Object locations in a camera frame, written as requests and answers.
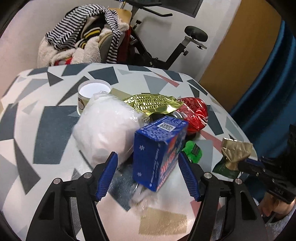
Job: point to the striped black white shirt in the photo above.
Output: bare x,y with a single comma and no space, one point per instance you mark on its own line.
66,33

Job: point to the white paper cup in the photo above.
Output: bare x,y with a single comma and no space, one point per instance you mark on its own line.
87,89

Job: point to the cream fleece garment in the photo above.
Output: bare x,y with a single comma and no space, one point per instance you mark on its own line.
95,50

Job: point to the gold and green wrapper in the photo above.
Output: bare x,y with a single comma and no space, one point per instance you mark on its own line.
233,152

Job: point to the dark window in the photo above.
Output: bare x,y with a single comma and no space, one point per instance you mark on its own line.
187,7

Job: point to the green plastic wrapper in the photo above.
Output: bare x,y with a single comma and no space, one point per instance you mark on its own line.
193,152

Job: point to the blue cardboard box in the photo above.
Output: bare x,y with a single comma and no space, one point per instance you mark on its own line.
155,151

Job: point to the crushed red soda can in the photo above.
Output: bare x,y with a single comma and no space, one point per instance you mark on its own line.
195,112

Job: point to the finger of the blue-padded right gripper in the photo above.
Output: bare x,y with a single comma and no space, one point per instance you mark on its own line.
254,162

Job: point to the gold foil snack bag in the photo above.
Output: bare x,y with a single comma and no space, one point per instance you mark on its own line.
149,103

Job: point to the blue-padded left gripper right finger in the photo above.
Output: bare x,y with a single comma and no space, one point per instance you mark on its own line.
189,176

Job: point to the white stuffing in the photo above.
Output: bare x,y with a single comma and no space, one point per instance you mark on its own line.
107,125

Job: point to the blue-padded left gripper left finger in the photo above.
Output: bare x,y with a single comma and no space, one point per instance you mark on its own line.
106,176

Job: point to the right hand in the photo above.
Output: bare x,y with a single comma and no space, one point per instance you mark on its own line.
271,204

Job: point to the chair with wooden back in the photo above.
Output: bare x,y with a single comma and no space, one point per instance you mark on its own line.
118,20

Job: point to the blue curtain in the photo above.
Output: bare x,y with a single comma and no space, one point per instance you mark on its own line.
267,109

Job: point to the black exercise bike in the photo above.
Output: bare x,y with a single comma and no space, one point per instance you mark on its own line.
152,43

